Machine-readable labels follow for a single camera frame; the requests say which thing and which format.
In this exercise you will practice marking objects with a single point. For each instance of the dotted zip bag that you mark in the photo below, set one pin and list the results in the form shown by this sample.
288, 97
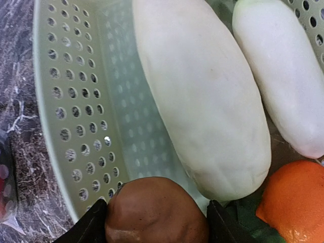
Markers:
9, 200

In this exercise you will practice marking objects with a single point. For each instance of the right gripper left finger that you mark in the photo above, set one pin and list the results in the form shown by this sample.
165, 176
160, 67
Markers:
89, 228

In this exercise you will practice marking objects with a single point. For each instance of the white radish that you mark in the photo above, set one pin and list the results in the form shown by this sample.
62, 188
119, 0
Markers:
206, 96
286, 71

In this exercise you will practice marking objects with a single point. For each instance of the brown potato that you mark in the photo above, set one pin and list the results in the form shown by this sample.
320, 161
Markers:
154, 209

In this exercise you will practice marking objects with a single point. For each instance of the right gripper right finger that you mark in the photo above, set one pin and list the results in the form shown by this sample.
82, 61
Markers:
223, 228

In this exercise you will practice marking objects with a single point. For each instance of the small orange tangerine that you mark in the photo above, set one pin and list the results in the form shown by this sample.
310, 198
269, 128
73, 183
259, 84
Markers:
292, 202

